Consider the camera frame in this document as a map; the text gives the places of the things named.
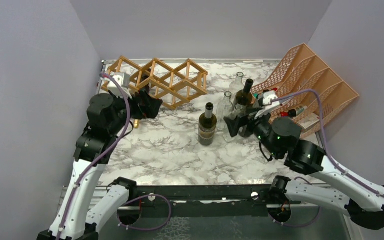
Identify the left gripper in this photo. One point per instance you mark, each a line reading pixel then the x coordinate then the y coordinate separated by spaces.
pixel 151 107

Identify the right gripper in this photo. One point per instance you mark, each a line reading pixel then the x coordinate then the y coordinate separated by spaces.
pixel 247 118

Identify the dark bottle silver cap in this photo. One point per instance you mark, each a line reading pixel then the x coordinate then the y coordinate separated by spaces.
pixel 207 124

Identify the green wine bottle beige label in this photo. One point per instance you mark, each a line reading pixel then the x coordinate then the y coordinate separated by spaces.
pixel 244 97

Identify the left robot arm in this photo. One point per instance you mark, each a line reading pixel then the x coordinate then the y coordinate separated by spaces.
pixel 109 117

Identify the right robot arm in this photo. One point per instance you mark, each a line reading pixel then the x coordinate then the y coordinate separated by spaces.
pixel 353 196

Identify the clear bottle gold cap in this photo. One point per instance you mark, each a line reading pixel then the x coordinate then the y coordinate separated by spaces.
pixel 136 123

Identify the wooden wine rack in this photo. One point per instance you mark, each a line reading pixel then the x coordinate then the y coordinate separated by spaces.
pixel 175 85

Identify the peach plastic desk organizer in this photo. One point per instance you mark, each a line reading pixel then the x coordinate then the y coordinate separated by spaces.
pixel 324 93

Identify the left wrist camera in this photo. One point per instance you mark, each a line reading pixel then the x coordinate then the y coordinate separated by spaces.
pixel 122 79

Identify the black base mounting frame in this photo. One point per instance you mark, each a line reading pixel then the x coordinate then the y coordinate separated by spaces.
pixel 200 201

